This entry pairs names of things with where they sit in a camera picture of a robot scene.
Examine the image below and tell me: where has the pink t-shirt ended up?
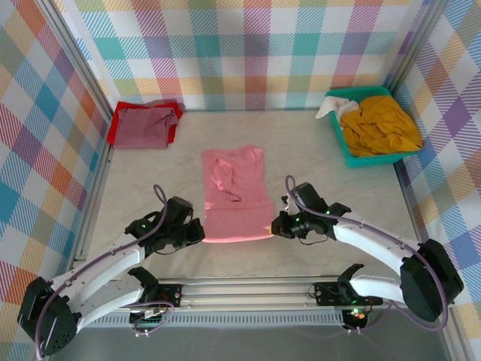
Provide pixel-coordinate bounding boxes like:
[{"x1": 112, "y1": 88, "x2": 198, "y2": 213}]
[{"x1": 201, "y1": 144, "x2": 274, "y2": 244}]

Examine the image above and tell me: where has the teal plastic basket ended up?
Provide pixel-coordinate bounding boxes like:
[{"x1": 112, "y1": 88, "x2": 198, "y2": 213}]
[{"x1": 325, "y1": 85, "x2": 424, "y2": 169}]

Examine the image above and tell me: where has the mauve t-shirt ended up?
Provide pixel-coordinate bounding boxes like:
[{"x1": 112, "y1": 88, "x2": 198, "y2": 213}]
[{"x1": 112, "y1": 106, "x2": 180, "y2": 150}]

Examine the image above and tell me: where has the red t-shirt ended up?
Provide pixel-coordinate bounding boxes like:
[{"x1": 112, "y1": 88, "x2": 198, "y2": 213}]
[{"x1": 107, "y1": 100, "x2": 184, "y2": 144}]

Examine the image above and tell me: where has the white t-shirt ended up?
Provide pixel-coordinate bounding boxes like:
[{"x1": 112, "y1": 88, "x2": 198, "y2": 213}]
[{"x1": 315, "y1": 96, "x2": 360, "y2": 120}]

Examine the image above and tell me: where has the mustard yellow t-shirt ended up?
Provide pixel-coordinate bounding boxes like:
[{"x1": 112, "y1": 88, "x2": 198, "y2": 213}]
[{"x1": 339, "y1": 95, "x2": 425, "y2": 159}]

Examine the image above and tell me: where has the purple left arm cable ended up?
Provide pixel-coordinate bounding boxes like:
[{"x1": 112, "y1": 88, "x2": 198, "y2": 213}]
[{"x1": 32, "y1": 183, "x2": 171, "y2": 358}]

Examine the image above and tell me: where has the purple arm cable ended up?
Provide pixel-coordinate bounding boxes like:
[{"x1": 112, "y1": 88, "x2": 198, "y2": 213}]
[
  {"x1": 32, "y1": 183, "x2": 171, "y2": 358},
  {"x1": 284, "y1": 174, "x2": 452, "y2": 332}
]

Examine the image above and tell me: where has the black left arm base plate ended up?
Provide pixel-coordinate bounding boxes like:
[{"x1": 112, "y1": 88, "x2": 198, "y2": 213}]
[{"x1": 127, "y1": 283, "x2": 183, "y2": 310}]

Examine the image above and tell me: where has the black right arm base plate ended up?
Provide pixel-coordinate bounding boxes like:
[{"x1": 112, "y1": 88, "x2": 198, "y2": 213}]
[{"x1": 308, "y1": 280, "x2": 385, "y2": 307}]

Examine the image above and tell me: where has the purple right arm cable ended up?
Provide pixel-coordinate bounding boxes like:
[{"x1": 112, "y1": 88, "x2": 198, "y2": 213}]
[{"x1": 284, "y1": 174, "x2": 452, "y2": 332}]

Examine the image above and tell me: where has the aluminium mounting rail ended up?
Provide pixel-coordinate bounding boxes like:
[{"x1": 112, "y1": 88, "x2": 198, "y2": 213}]
[{"x1": 74, "y1": 276, "x2": 456, "y2": 313}]

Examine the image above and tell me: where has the grey slotted cable duct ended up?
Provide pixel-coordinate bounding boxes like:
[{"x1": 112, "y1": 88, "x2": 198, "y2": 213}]
[{"x1": 86, "y1": 313, "x2": 345, "y2": 329}]

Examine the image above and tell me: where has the aluminium frame post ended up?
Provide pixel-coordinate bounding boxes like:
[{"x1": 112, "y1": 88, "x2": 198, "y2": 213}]
[
  {"x1": 40, "y1": 0, "x2": 114, "y2": 117},
  {"x1": 383, "y1": 0, "x2": 443, "y2": 99}
]

